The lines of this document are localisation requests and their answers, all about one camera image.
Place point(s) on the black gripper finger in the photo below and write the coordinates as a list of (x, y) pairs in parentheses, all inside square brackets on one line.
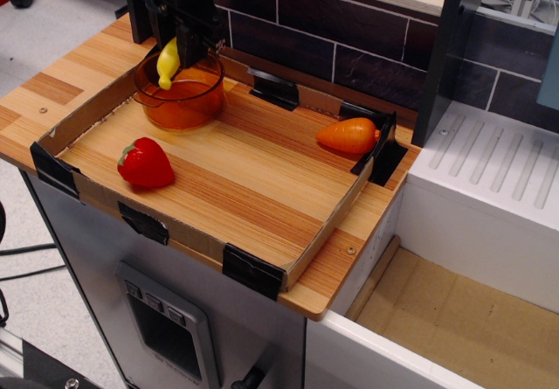
[(190, 44), (161, 22)]

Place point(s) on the yellow toy banana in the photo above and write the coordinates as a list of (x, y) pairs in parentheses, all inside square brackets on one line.
[(167, 64)]

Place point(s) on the orange transparent plastic pot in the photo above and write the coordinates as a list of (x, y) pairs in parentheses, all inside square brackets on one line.
[(196, 96)]

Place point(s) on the cardboard fence with black tape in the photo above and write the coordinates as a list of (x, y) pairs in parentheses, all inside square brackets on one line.
[(254, 195)]

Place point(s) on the red toy strawberry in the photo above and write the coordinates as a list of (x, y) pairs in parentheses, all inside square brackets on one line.
[(144, 163)]

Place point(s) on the orange toy carrot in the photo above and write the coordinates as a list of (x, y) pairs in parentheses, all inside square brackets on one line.
[(356, 136)]

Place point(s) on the grey toy dishwasher panel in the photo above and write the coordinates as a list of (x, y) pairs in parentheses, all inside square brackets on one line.
[(172, 328)]

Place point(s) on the black knob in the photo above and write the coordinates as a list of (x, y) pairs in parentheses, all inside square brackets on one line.
[(252, 379)]

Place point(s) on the white toy sink unit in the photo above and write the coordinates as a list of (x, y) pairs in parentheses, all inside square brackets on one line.
[(458, 288)]

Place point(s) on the dark grey left post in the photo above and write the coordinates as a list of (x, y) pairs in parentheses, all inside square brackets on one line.
[(139, 20)]

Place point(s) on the dark grey post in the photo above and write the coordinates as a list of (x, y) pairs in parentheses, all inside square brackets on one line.
[(139, 20), (446, 60)]

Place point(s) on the dark grey right post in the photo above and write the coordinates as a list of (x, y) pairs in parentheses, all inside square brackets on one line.
[(446, 60)]

